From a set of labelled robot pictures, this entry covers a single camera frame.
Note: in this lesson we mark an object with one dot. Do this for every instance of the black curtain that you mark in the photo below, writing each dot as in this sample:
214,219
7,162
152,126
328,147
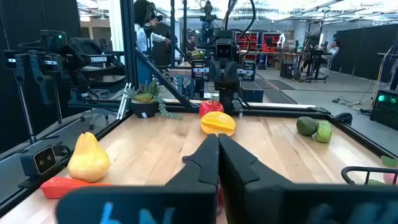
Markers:
18,18

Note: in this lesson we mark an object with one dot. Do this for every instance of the red storage shelves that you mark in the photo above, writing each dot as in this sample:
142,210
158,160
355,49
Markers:
248,40

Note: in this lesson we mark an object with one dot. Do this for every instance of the pink peach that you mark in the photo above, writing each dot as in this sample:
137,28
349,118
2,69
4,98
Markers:
391,179

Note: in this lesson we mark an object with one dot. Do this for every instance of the red apple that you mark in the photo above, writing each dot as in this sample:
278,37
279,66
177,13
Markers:
211,108

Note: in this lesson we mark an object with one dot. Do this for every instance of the black robot workstation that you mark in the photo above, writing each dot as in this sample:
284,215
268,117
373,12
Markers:
306,62

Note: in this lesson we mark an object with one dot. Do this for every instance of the silver bracket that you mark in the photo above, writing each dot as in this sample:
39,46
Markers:
123,101

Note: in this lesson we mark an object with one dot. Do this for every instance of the yellow bell pepper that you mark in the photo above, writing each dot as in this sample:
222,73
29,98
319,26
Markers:
217,124

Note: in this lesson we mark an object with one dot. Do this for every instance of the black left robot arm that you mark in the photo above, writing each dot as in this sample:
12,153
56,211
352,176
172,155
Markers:
226,102

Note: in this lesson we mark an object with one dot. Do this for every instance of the red chili pepper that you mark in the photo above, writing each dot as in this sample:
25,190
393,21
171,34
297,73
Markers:
62,188

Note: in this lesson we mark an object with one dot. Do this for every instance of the black frame clamp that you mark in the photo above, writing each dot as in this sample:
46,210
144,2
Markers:
342,118

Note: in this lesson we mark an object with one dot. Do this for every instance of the light green avocado half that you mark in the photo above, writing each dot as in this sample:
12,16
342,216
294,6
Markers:
324,132

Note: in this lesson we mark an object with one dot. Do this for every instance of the black table-level camera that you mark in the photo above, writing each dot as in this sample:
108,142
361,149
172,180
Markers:
43,160

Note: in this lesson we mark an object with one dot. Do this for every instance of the dark green avocado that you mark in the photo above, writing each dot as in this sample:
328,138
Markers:
306,126

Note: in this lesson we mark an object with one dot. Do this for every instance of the purple eggplant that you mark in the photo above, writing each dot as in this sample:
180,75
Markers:
186,159

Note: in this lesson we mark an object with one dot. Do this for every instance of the black computer case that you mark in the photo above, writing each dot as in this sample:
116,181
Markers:
385,109

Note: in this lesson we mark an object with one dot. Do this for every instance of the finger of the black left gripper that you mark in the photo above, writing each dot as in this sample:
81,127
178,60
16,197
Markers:
230,71
216,71

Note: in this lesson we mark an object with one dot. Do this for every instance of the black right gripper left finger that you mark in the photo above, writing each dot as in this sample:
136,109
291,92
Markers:
155,205

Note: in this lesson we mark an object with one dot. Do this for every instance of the black floor mat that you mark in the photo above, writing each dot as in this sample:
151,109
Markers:
276,91

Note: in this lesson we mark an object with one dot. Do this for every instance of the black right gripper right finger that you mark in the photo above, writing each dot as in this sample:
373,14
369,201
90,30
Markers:
295,205

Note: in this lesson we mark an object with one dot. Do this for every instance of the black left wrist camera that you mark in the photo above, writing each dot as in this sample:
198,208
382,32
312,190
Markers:
224,51

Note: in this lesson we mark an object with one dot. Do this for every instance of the black partition wall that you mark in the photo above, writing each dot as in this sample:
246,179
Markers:
363,49

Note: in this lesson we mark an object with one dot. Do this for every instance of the potted succulent plant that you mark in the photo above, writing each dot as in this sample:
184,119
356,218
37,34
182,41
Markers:
144,102

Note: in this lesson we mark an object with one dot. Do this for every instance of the person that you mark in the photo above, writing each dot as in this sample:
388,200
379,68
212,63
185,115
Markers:
191,43
333,49
144,34

